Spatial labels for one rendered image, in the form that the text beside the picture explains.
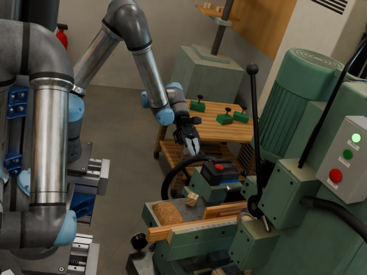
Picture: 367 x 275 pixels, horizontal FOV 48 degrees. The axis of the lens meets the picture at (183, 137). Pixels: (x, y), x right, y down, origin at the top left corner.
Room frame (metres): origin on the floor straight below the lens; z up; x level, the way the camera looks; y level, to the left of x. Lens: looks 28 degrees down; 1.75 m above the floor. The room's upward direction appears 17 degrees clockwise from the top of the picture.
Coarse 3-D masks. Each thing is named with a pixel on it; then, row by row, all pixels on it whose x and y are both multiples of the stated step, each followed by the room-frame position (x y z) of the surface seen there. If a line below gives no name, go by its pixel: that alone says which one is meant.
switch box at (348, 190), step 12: (348, 120) 0.81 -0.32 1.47; (360, 120) 0.82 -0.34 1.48; (348, 132) 0.80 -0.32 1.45; (360, 132) 0.78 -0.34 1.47; (336, 144) 0.81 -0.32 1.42; (360, 144) 0.77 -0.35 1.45; (336, 156) 0.80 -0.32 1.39; (360, 156) 0.76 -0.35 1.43; (324, 168) 0.81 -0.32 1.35; (336, 168) 0.79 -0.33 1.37; (348, 168) 0.77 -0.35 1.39; (360, 168) 0.75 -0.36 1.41; (324, 180) 0.80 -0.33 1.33; (348, 180) 0.76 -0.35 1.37; (360, 180) 0.75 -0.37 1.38; (336, 192) 0.77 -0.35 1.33; (348, 192) 0.75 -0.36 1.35; (360, 192) 0.76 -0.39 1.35
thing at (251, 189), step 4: (248, 176) 1.17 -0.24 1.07; (252, 176) 1.17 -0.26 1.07; (248, 180) 1.15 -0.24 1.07; (252, 180) 1.15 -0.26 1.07; (244, 184) 1.16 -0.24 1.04; (248, 184) 1.14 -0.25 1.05; (252, 184) 1.13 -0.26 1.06; (256, 184) 1.13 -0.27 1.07; (244, 188) 1.15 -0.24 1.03; (248, 188) 1.14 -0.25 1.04; (252, 188) 1.13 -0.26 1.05; (256, 188) 1.11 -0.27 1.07; (264, 188) 1.12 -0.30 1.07; (240, 192) 1.16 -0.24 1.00; (244, 192) 1.14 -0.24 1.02; (248, 192) 1.13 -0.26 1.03; (252, 192) 1.12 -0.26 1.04; (256, 192) 1.11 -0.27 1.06; (244, 196) 1.14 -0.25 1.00; (248, 196) 1.13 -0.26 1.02
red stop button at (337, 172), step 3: (330, 171) 0.79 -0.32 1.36; (333, 171) 0.78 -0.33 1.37; (336, 171) 0.78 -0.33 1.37; (339, 171) 0.78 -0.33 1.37; (330, 174) 0.78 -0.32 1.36; (333, 174) 0.78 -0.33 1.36; (336, 174) 0.77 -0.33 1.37; (339, 174) 0.77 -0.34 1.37; (330, 177) 0.78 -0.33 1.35; (333, 177) 0.78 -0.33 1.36; (336, 177) 0.77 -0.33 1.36; (339, 177) 0.77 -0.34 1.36; (333, 180) 0.77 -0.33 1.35; (336, 180) 0.77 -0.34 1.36; (339, 180) 0.77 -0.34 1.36
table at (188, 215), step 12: (192, 192) 1.27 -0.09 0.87; (144, 204) 1.09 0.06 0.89; (180, 204) 1.14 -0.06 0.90; (204, 204) 1.18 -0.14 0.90; (216, 204) 1.20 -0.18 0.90; (144, 216) 1.08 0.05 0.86; (192, 216) 1.10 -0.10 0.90; (216, 240) 1.02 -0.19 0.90; (228, 240) 1.05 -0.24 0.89; (168, 252) 0.93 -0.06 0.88; (180, 252) 0.95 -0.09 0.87; (192, 252) 0.97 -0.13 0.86; (204, 252) 1.00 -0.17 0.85
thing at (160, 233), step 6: (228, 216) 1.10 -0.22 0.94; (192, 222) 1.02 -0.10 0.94; (198, 222) 1.03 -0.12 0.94; (150, 228) 0.93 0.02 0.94; (156, 228) 0.94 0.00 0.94; (162, 228) 0.95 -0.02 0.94; (168, 228) 0.96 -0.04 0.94; (150, 234) 0.92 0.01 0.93; (156, 234) 0.93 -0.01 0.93; (162, 234) 0.94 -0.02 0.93; (150, 240) 0.92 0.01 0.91; (156, 240) 0.93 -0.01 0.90
